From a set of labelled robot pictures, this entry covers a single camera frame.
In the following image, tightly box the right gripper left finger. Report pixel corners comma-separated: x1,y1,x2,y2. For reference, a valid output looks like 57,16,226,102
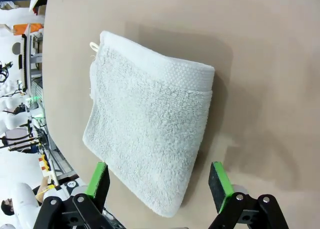
33,161,111,229

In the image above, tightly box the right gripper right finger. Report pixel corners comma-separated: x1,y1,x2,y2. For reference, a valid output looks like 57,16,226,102
208,160,289,229

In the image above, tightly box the white terry towel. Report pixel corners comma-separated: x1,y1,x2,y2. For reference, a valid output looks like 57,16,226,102
82,30,216,219

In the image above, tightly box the operator with dark hair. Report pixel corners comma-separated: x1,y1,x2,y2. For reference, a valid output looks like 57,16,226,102
0,198,16,217

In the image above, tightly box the aluminium slotted mounting platform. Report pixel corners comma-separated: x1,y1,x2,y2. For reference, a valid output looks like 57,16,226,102
31,77,47,110

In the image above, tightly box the orange object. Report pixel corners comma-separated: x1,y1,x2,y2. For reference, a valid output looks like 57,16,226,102
12,23,45,37

